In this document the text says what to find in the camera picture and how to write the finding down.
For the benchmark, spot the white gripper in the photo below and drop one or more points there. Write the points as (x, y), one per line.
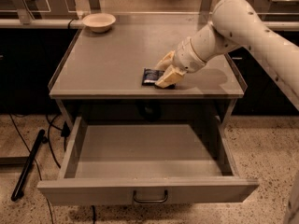
(184, 59)

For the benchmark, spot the blue rxbar wrapper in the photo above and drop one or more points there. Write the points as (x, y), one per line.
(150, 77)

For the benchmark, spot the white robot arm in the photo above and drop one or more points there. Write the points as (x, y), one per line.
(234, 23)

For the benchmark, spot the grey counter cabinet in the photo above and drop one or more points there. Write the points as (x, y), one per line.
(110, 65)

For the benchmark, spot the grey open drawer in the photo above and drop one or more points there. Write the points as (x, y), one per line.
(105, 162)

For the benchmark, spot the white bowl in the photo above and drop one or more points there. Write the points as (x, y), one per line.
(99, 22)

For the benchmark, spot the black bar on floor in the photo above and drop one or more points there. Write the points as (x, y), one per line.
(18, 191)

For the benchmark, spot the metal drawer handle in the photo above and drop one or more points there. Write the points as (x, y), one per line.
(150, 198)

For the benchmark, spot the white horizontal rail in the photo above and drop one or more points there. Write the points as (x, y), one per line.
(291, 26)

